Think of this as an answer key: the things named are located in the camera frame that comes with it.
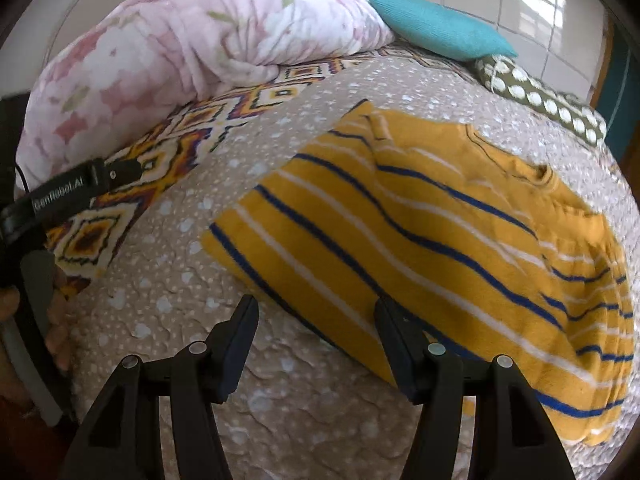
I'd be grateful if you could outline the yellow striped knit sweater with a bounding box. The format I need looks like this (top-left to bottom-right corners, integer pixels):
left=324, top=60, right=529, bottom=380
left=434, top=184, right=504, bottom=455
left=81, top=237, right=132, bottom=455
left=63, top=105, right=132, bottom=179
left=200, top=100, right=635, bottom=448

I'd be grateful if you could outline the person's left hand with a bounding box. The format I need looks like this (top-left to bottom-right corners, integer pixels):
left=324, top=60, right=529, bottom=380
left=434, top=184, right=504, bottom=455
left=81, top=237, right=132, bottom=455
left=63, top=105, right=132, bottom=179
left=45, top=266, right=73, bottom=375

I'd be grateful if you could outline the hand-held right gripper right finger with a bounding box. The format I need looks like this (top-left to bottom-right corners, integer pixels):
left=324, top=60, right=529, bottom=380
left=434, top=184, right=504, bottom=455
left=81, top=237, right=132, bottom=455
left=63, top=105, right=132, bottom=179
left=374, top=295, right=577, bottom=480

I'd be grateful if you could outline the teal curtain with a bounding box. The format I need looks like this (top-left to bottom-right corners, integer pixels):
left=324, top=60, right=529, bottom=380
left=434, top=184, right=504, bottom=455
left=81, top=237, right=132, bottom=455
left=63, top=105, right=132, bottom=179
left=595, top=42, right=637, bottom=128

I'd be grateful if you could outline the pink rounded headboard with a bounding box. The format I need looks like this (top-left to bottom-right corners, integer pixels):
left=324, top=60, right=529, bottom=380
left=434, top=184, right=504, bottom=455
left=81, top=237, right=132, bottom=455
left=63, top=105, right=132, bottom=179
left=47, top=0, right=273, bottom=58

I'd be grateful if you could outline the green patterned bolster pillow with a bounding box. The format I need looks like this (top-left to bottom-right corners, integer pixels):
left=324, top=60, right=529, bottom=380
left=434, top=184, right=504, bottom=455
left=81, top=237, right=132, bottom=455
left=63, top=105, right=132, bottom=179
left=472, top=54, right=609, bottom=150

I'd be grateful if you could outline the pink floral duvet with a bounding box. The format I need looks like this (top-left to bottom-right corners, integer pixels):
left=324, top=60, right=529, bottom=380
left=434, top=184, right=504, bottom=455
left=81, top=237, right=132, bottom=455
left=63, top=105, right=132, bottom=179
left=15, top=0, right=396, bottom=192

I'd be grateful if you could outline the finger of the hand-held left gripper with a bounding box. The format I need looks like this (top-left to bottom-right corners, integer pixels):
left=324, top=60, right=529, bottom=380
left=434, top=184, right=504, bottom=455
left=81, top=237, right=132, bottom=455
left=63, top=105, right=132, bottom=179
left=102, top=158, right=144, bottom=194

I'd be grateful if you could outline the glossy white wardrobe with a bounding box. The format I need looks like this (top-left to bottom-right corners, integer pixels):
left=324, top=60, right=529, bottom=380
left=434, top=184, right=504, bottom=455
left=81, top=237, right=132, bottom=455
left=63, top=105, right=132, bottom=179
left=280, top=0, right=609, bottom=102

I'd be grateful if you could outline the teal knit pillow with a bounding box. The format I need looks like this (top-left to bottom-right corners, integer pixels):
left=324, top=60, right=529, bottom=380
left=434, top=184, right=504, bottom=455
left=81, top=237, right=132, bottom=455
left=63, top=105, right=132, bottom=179
left=367, top=0, right=519, bottom=61

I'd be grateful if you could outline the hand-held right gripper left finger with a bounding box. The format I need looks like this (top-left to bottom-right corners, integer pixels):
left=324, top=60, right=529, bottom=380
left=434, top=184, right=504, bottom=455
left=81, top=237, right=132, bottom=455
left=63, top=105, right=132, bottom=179
left=62, top=294, right=260, bottom=480

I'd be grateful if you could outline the beige quilted bedspread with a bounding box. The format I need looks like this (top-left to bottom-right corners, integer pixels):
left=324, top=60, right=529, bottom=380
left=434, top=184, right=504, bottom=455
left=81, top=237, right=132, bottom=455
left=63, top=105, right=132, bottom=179
left=45, top=52, right=632, bottom=480

